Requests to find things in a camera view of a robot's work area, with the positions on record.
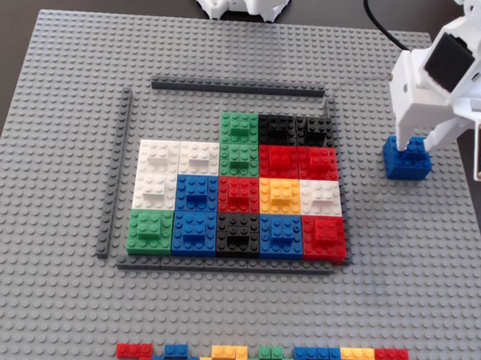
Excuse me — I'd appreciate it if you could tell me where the white lego cube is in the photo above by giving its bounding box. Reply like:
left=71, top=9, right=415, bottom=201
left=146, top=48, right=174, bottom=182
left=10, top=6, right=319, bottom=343
left=299, top=178, right=345, bottom=218
left=131, top=171, right=179, bottom=212
left=178, top=141, right=221, bottom=177
left=137, top=138, right=182, bottom=175

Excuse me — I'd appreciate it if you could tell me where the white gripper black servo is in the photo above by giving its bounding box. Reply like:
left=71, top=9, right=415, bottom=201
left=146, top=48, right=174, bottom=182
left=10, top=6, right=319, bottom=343
left=385, top=14, right=481, bottom=156

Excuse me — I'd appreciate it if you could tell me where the blue flat brick shape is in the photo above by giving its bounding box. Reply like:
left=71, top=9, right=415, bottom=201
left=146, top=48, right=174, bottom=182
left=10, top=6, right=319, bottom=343
left=151, top=343, right=201, bottom=360
left=293, top=345, right=344, bottom=360

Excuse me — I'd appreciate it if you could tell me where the black lego cube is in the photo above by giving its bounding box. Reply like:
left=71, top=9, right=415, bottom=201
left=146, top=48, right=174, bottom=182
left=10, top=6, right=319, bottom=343
left=257, top=114, right=299, bottom=148
left=295, top=114, right=334, bottom=148
left=215, top=212, right=262, bottom=260

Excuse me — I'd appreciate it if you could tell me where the black cable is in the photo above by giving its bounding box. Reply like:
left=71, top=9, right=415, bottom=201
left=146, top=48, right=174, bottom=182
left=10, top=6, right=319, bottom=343
left=361, top=0, right=411, bottom=51

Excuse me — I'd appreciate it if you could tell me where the green flat brick shape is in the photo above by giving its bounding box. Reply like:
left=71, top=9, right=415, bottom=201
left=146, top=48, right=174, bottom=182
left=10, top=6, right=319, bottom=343
left=247, top=344, right=297, bottom=360

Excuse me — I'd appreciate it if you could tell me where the dark grey lego rail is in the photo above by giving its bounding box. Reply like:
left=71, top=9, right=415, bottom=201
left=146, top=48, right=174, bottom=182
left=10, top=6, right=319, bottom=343
left=96, top=86, right=133, bottom=261
left=150, top=74, right=326, bottom=99

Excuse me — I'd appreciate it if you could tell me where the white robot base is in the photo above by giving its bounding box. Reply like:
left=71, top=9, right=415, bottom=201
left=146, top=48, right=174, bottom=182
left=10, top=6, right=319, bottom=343
left=188, top=0, right=292, bottom=24

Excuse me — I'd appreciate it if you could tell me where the green lego cube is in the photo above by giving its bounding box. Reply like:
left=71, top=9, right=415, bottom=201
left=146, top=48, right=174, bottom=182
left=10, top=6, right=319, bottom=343
left=218, top=142, right=261, bottom=178
left=125, top=208, right=175, bottom=257
left=219, top=111, right=261, bottom=146

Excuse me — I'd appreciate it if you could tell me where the red lego cube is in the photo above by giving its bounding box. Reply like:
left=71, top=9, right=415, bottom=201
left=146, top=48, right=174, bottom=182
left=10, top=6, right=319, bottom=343
left=298, top=146, right=341, bottom=182
left=258, top=144, right=301, bottom=181
left=300, top=215, right=349, bottom=264
left=216, top=175, right=262, bottom=215

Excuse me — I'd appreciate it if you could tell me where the yellow lego cube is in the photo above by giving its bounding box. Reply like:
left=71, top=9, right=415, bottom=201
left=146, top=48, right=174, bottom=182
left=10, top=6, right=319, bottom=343
left=257, top=177, right=303, bottom=216

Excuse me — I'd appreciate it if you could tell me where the blue lego cube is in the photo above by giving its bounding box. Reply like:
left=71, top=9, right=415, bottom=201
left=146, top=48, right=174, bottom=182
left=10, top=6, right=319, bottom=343
left=175, top=174, right=220, bottom=214
left=170, top=210, right=219, bottom=259
left=258, top=213, right=306, bottom=261
left=381, top=133, right=434, bottom=182

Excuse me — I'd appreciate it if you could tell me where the grey lego baseplate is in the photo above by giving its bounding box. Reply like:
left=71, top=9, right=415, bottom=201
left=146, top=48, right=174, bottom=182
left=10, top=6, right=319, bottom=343
left=0, top=7, right=481, bottom=360

